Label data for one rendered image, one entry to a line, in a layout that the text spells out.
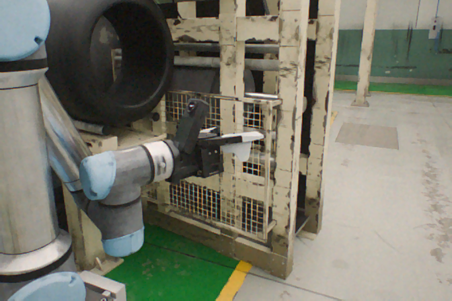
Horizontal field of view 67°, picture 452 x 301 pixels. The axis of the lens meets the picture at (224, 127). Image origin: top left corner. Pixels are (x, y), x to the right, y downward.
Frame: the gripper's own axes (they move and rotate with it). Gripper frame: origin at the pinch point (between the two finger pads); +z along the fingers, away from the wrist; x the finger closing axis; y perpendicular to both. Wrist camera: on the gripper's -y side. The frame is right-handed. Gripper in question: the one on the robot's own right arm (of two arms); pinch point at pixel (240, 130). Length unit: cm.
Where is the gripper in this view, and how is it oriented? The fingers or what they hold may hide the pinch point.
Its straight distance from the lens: 78.3
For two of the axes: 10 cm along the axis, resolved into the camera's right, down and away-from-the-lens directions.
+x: 6.4, 0.7, -7.7
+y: 0.9, 9.8, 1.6
